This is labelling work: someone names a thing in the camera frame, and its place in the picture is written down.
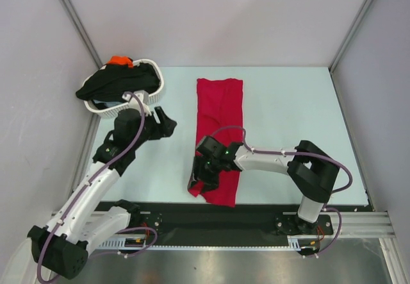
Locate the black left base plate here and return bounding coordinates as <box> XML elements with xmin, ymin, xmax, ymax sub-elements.
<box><xmin>115</xmin><ymin>212</ymin><xmax>163</xmax><ymax>233</ymax></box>

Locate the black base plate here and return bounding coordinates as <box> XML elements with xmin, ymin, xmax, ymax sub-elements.
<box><xmin>274</xmin><ymin>213</ymin><xmax>334</xmax><ymax>236</ymax></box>
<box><xmin>115</xmin><ymin>212</ymin><xmax>163</xmax><ymax>233</ymax></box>

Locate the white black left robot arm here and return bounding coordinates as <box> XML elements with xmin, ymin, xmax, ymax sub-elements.
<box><xmin>28</xmin><ymin>90</ymin><xmax>177</xmax><ymax>283</ymax></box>

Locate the white plastic laundry basket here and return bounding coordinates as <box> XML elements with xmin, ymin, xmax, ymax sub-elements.
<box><xmin>76</xmin><ymin>56</ymin><xmax>165</xmax><ymax>119</ymax></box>

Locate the left aluminium corner post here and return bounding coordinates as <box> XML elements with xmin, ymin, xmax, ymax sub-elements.
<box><xmin>59</xmin><ymin>0</ymin><xmax>103</xmax><ymax>68</ymax></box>

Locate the black t shirt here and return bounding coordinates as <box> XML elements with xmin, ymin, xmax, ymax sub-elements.
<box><xmin>76</xmin><ymin>63</ymin><xmax>160</xmax><ymax>102</ymax></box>

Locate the aluminium corner post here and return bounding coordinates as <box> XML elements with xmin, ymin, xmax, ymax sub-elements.
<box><xmin>328</xmin><ymin>0</ymin><xmax>375</xmax><ymax>74</ymax></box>
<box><xmin>59</xmin><ymin>0</ymin><xmax>103</xmax><ymax>68</ymax></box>

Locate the white slotted cable duct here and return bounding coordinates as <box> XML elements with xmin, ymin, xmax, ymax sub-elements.
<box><xmin>97</xmin><ymin>235</ymin><xmax>147</xmax><ymax>250</ymax></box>

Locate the red t shirt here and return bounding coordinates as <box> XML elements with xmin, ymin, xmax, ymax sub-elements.
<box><xmin>188</xmin><ymin>78</ymin><xmax>243</xmax><ymax>208</ymax></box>

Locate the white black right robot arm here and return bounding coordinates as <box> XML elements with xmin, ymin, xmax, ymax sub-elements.
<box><xmin>188</xmin><ymin>136</ymin><xmax>340</xmax><ymax>235</ymax></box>

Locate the orange t shirt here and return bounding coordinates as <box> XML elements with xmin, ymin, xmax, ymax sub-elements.
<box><xmin>106</xmin><ymin>56</ymin><xmax>134</xmax><ymax>68</ymax></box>

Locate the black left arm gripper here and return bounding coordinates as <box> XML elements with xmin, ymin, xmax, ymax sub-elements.
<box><xmin>131</xmin><ymin>106</ymin><xmax>176</xmax><ymax>149</ymax></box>

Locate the aluminium front rail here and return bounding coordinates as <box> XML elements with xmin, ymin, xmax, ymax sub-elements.
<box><xmin>44</xmin><ymin>210</ymin><xmax>397</xmax><ymax>238</ymax></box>

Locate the right aluminium corner post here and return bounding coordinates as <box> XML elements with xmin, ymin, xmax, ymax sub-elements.
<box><xmin>328</xmin><ymin>0</ymin><xmax>375</xmax><ymax>74</ymax></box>

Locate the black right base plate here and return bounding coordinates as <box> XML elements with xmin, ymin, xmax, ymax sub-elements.
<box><xmin>274</xmin><ymin>213</ymin><xmax>334</xmax><ymax>236</ymax></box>

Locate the light blue t shirt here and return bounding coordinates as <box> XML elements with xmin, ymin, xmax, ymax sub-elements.
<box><xmin>92</xmin><ymin>100</ymin><xmax>122</xmax><ymax>110</ymax></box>

